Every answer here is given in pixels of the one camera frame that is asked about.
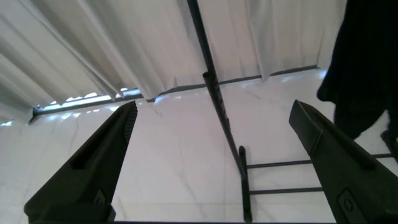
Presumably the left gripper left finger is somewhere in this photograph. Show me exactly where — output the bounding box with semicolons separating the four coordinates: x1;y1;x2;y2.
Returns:
24;100;139;223

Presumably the black garment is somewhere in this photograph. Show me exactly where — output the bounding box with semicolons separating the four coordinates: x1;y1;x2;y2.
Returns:
316;0;398;141

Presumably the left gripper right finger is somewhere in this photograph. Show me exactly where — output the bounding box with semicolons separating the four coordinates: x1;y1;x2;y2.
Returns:
288;99;398;223

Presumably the black clothes rack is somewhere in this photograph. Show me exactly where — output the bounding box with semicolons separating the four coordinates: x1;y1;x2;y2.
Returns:
186;0;398;224

